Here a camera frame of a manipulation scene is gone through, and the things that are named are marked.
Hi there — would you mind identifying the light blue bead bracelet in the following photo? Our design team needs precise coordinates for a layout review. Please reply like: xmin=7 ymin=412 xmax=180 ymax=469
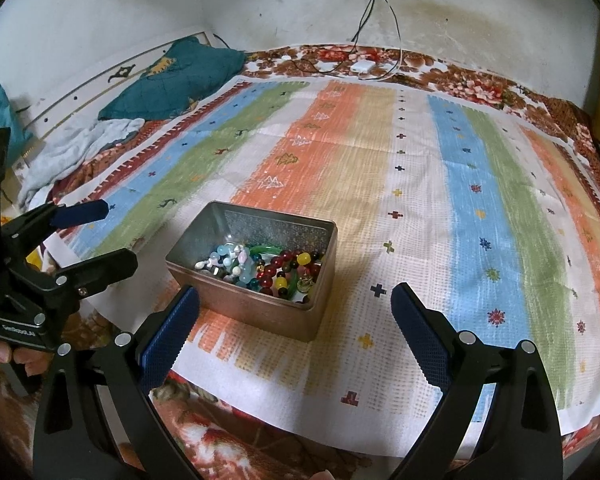
xmin=212 ymin=245 xmax=259 ymax=289

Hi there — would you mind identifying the white and pink stone bracelet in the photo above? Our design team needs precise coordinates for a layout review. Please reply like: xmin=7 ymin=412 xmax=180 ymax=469
xmin=195 ymin=245 xmax=252 ymax=275

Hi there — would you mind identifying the red bead bracelet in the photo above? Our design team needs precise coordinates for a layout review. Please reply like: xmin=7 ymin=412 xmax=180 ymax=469
xmin=255 ymin=249 xmax=306 ymax=295

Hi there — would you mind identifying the striped patterned mat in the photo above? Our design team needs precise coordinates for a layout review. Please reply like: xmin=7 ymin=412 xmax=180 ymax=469
xmin=42 ymin=75 xmax=600 ymax=456

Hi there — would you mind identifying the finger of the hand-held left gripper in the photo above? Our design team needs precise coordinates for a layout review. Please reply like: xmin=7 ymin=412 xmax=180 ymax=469
xmin=0 ymin=199 xmax=110 ymax=253
xmin=7 ymin=247 xmax=139 ymax=313

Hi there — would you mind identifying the metal tin box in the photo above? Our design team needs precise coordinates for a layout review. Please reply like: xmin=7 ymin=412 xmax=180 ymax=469
xmin=165 ymin=201 xmax=338 ymax=343

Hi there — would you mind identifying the white cable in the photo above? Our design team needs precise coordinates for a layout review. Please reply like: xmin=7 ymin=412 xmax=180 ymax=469
xmin=362 ymin=0 xmax=406 ymax=81

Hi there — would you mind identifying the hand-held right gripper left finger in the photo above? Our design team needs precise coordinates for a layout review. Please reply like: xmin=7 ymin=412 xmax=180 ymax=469
xmin=32 ymin=285 xmax=201 ymax=480

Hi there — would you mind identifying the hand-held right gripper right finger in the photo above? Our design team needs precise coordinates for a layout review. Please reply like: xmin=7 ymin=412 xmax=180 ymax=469
xmin=390 ymin=282 xmax=563 ymax=480

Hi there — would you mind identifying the teal pillow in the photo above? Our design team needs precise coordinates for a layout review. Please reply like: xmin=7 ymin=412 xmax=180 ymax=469
xmin=97 ymin=36 xmax=248 ymax=122

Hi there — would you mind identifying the white headboard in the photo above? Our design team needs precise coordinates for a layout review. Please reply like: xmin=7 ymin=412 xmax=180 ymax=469
xmin=10 ymin=30 xmax=217 ymax=161

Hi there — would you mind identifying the black cable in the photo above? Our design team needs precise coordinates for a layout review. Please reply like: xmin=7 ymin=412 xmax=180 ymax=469
xmin=279 ymin=0 xmax=381 ymax=75

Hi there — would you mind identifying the yellow and dark bead bracelet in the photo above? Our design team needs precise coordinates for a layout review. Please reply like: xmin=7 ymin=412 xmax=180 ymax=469
xmin=277 ymin=251 xmax=327 ymax=302

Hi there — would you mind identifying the person's left hand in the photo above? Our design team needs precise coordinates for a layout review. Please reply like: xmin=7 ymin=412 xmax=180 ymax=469
xmin=0 ymin=332 xmax=56 ymax=377

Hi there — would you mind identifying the pale grey cloth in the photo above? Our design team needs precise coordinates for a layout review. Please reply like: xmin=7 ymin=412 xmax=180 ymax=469
xmin=17 ymin=117 xmax=146 ymax=211

